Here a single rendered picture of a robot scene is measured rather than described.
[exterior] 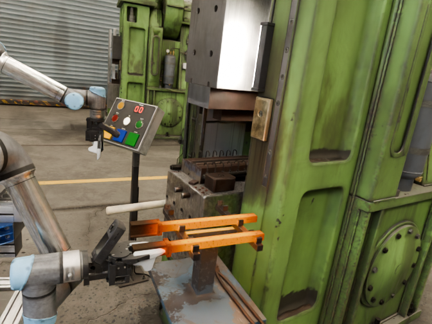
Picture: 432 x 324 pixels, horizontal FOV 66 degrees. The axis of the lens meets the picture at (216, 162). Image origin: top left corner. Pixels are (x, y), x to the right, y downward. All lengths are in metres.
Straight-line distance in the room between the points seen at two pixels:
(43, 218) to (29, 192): 0.08
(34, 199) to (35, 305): 0.26
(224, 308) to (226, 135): 1.03
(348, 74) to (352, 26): 0.19
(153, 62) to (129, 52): 0.45
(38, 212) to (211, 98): 0.85
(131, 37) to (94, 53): 3.12
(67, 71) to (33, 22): 1.26
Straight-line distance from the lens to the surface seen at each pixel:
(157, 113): 1.96
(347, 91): 1.57
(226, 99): 1.55
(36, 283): 0.92
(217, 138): 1.89
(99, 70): 9.43
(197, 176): 1.60
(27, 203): 1.01
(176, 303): 1.20
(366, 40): 1.60
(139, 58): 6.40
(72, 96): 1.62
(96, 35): 9.40
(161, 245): 0.95
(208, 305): 1.21
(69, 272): 0.91
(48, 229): 1.02
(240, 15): 1.51
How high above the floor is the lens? 1.46
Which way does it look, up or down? 16 degrees down
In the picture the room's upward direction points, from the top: 7 degrees clockwise
